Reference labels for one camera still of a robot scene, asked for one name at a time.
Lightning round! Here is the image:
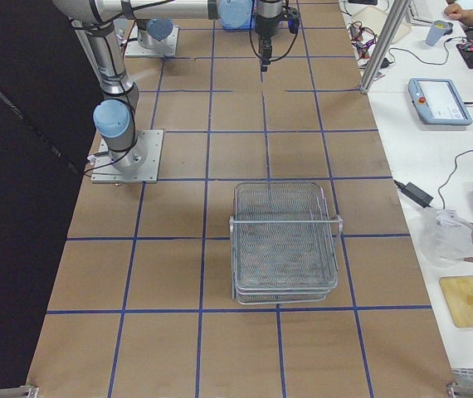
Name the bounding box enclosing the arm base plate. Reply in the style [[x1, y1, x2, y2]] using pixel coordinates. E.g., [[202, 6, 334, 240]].
[[124, 26, 179, 58], [89, 130, 164, 184]]

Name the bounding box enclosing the far blue teach pendant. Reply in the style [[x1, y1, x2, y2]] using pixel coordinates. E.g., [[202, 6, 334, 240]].
[[407, 78, 473, 126]]

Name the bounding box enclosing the wooden cutting board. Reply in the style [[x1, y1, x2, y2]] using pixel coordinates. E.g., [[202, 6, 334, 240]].
[[439, 275, 473, 328]]

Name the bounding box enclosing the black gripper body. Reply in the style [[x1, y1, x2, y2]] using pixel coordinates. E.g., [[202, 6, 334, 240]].
[[255, 0, 283, 38]]

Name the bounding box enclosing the blue grey cup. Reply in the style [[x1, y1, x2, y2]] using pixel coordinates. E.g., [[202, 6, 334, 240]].
[[425, 20, 449, 46]]

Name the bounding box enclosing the clear plastic bag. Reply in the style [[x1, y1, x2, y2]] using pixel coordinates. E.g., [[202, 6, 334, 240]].
[[418, 208, 473, 260]]

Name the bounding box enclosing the black power adapter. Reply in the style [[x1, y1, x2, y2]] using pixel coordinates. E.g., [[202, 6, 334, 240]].
[[401, 182, 433, 208]]

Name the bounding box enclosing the beige plastic tray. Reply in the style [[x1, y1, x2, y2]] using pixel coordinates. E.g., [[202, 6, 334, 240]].
[[352, 6, 412, 44]]

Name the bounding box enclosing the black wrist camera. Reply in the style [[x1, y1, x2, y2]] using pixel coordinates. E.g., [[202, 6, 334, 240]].
[[283, 5, 300, 35]]

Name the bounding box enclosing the aluminium frame post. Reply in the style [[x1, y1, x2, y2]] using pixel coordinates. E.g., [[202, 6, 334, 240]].
[[359, 0, 410, 95]]

